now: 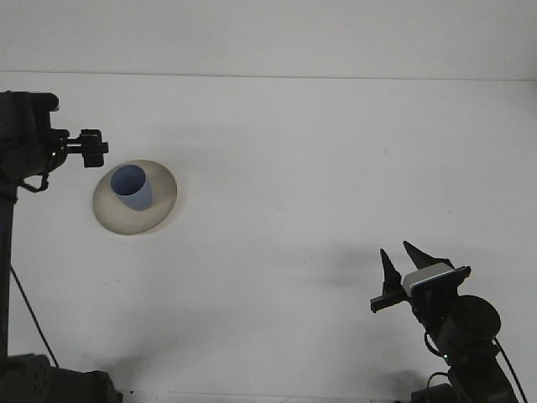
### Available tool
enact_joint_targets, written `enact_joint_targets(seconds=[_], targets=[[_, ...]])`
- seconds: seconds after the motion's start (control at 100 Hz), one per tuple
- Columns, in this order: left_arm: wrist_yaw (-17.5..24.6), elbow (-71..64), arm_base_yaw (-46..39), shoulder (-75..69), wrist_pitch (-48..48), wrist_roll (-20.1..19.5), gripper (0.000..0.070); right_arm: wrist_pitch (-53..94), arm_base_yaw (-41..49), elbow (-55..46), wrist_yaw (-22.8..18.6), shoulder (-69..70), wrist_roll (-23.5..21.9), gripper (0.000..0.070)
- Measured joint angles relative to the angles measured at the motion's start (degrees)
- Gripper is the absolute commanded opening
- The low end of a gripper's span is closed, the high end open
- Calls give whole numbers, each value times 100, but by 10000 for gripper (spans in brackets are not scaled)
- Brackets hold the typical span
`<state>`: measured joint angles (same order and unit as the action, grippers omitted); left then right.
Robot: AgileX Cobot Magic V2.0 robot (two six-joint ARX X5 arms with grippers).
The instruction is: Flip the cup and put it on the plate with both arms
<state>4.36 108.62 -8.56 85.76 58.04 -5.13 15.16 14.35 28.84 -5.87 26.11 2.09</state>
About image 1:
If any pale blue cup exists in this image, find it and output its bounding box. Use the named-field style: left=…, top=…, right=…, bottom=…
left=109, top=165, right=158, bottom=212

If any pale round plate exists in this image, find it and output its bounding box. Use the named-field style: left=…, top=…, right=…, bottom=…
left=91, top=159, right=179, bottom=237

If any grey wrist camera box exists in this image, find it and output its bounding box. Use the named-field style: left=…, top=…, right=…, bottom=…
left=401, top=261, right=472, bottom=297

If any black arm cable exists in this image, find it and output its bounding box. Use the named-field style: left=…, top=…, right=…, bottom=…
left=422, top=330, right=530, bottom=403
left=8, top=171, right=60, bottom=369

